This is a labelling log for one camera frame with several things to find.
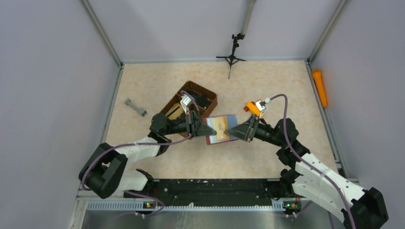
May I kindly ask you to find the red leather card holder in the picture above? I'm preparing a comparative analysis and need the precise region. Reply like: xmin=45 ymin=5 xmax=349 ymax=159
xmin=203 ymin=114 xmax=238 ymax=145

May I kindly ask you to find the brown woven divided basket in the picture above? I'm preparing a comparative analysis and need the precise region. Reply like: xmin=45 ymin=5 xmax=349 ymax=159
xmin=160 ymin=80 xmax=218 ymax=121

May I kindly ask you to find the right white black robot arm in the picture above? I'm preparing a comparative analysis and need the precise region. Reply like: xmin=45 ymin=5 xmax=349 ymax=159
xmin=225 ymin=115 xmax=389 ymax=229

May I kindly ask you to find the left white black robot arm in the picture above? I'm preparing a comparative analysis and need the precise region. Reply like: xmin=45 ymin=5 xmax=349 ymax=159
xmin=78 ymin=111 xmax=216 ymax=199

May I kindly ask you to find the gold cards pile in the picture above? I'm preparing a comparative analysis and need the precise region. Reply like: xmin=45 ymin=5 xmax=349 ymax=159
xmin=166 ymin=103 xmax=184 ymax=120

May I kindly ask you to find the black cards pile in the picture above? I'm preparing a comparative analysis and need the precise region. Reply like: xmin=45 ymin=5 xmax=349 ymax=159
xmin=186 ymin=90 xmax=211 ymax=109

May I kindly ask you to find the orange yellow toy car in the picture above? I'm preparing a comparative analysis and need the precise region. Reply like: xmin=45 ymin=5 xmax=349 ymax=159
xmin=244 ymin=101 xmax=264 ymax=118

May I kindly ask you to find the grey toy block bar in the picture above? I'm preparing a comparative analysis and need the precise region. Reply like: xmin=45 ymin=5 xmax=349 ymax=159
xmin=124 ymin=98 xmax=147 ymax=117

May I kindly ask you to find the orange flashlight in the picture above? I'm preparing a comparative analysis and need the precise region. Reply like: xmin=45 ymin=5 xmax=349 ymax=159
xmin=312 ymin=69 xmax=328 ymax=108

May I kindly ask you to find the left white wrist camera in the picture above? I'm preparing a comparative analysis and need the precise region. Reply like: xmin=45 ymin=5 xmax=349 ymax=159
xmin=180 ymin=94 xmax=192 ymax=115

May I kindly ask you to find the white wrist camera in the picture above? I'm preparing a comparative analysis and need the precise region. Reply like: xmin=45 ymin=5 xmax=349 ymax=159
xmin=255 ymin=97 xmax=271 ymax=117
xmin=180 ymin=94 xmax=192 ymax=115

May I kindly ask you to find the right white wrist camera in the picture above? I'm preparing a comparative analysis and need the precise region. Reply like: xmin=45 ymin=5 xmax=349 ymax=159
xmin=255 ymin=97 xmax=271 ymax=117

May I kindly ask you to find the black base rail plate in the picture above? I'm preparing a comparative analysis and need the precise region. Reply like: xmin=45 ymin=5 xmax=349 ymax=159
xmin=123 ymin=178 xmax=312 ymax=208

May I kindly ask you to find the black camera tripod stand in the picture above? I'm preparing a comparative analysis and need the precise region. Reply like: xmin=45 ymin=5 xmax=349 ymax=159
xmin=216 ymin=33 xmax=246 ymax=79

